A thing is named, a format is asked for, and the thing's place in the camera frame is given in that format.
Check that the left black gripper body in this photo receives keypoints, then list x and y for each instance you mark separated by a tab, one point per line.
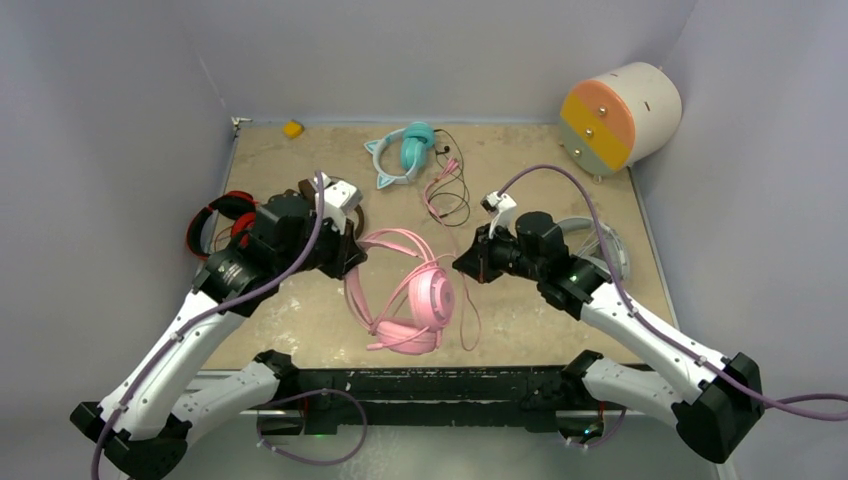
331	250

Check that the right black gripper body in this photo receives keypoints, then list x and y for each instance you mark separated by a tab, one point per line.
498	255

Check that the pink headphones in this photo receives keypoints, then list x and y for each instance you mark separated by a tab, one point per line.
423	304

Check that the white grey headphones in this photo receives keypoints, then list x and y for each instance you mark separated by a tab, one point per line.
599	247

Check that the brown silver headphones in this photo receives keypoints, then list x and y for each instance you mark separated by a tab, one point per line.
307	190

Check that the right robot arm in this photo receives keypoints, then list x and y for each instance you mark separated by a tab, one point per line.
694	389

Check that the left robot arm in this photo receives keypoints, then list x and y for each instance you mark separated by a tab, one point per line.
145	426

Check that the red black headphones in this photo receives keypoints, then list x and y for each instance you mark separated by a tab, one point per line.
226	216

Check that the teal cat ear headphones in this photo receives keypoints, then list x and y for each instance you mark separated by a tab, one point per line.
447	195

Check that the small yellow block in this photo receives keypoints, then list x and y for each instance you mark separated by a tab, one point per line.
292	129

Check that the round pastel drawer cabinet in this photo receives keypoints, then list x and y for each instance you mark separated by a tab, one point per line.
612	120

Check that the aluminium frame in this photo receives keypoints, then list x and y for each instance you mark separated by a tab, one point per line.
146	425

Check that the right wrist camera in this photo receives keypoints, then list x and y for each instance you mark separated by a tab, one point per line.
501	207

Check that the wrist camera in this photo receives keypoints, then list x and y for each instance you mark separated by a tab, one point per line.
501	207
339	200

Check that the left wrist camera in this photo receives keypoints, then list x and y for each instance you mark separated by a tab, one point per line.
339	200

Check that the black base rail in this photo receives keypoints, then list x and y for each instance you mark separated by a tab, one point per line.
538	399

